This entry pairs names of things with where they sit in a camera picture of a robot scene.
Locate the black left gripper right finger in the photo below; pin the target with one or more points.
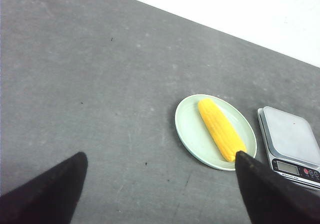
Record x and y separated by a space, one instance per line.
270 198

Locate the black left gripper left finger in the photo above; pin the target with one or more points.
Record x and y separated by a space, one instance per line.
51 197

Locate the yellow corn cob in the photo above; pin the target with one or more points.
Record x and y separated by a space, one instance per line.
223 133

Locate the silver digital kitchen scale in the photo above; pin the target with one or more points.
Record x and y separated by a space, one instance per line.
291 147

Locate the light green oval plate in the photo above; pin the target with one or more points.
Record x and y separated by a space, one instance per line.
197 140

